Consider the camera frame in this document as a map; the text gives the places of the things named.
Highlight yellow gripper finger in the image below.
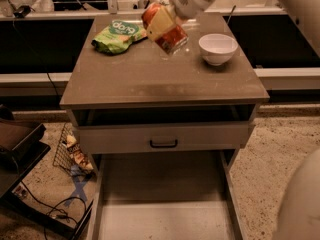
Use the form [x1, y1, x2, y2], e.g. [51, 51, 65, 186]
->
[145, 4, 175, 41]

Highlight crushed red coke can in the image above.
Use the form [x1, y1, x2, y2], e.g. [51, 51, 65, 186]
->
[141, 12, 188, 54]

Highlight green chip bag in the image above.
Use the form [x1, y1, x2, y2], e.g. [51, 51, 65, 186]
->
[91, 20, 147, 55]

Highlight white ceramic bowl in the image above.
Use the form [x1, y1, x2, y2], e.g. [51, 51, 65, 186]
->
[198, 34, 238, 66]

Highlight grey drawer cabinet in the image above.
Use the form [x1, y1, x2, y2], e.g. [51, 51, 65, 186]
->
[59, 12, 270, 240]

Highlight snack packet in basket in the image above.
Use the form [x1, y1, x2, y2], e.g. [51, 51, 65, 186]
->
[66, 135, 93, 171]

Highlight open bottom drawer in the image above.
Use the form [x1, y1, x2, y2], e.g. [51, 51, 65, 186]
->
[86, 151, 248, 240]

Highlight blue tape cross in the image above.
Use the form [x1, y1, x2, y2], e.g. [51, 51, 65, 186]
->
[64, 165, 92, 207]

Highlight middle drawer with black handle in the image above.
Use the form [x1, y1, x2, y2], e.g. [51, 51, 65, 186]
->
[74, 121, 254, 154]

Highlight wire mesh basket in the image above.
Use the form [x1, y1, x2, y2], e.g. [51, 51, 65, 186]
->
[53, 123, 93, 176]

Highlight black floor cable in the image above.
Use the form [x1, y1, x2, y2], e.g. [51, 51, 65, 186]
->
[19, 180, 88, 240]

